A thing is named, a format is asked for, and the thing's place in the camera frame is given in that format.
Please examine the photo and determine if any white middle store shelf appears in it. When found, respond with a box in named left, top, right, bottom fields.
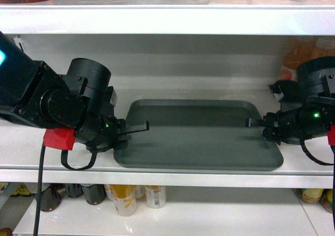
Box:
left=1, top=89, right=333, bottom=188

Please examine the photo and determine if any white store shelf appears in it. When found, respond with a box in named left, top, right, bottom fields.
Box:
left=1, top=0, right=334, bottom=36
left=1, top=89, right=333, bottom=188

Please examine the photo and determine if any black cable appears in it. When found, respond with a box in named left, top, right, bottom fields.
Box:
left=300, top=139, right=335, bottom=166
left=32, top=145, right=46, bottom=236

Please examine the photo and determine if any silver grey metal tray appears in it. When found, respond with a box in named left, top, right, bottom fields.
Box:
left=114, top=99, right=284, bottom=171

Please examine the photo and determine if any black left cable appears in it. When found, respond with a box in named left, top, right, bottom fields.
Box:
left=32, top=145, right=46, bottom=236

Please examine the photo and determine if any dark cola bottle lower shelf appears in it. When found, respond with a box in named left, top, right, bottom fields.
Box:
left=81, top=184, right=106, bottom=205

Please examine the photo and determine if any red left cable connector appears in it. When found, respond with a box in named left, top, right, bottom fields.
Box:
left=43, top=128, right=75, bottom=150

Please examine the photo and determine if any white upper store shelf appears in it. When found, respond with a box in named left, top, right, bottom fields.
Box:
left=1, top=0, right=334, bottom=36

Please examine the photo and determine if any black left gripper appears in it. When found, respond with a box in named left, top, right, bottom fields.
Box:
left=75, top=114, right=149, bottom=152

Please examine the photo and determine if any yellow juice bottle lower shelf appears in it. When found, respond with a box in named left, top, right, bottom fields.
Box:
left=110, top=185, right=137, bottom=217

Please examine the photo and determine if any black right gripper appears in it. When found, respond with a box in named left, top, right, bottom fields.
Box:
left=245, top=107, right=330, bottom=145

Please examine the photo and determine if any black right cable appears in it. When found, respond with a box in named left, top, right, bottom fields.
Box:
left=300, top=139, right=335, bottom=166

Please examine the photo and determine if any white label bottle lower shelf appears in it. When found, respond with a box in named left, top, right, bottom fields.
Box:
left=144, top=185, right=166, bottom=208

